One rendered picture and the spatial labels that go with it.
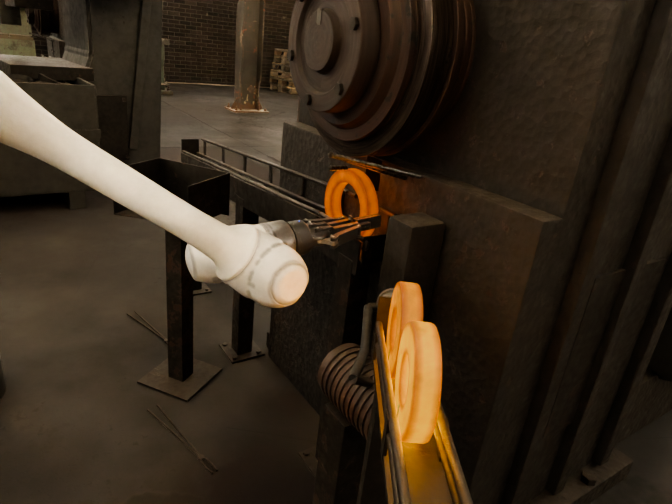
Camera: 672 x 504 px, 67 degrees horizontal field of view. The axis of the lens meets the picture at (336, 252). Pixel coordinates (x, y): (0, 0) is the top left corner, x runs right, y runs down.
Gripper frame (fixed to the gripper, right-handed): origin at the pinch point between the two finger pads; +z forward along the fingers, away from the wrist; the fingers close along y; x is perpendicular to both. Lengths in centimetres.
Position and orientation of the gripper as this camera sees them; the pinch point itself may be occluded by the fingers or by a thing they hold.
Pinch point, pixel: (366, 222)
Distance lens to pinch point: 116.6
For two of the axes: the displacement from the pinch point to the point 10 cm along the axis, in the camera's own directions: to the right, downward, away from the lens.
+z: 8.4, -2.1, 5.0
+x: 0.3, -9.0, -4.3
